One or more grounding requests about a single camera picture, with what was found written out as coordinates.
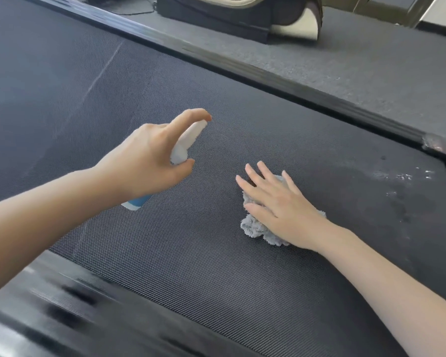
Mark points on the person's right hand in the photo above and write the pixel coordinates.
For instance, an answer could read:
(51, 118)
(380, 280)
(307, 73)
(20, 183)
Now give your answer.
(293, 215)

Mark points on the person's left hand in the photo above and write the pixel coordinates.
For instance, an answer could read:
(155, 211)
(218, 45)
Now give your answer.
(145, 167)

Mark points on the grey fluffy cloth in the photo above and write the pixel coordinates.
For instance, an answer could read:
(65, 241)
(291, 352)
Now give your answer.
(252, 226)

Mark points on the white blue spray bottle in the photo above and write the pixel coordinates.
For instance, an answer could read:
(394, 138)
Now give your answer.
(187, 141)

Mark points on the dark grey treadmill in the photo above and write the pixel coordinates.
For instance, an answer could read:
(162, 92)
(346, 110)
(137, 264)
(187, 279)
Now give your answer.
(171, 275)

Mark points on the person's left forearm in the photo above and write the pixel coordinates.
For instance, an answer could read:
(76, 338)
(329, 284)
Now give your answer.
(37, 234)

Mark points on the person's right forearm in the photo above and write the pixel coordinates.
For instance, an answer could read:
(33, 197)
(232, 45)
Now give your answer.
(401, 293)

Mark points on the beige brown massage chair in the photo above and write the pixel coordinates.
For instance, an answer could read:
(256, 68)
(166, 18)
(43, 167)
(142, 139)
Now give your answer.
(226, 12)

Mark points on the dark glass double door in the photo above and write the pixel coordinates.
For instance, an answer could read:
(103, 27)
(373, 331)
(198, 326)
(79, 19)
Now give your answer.
(383, 7)

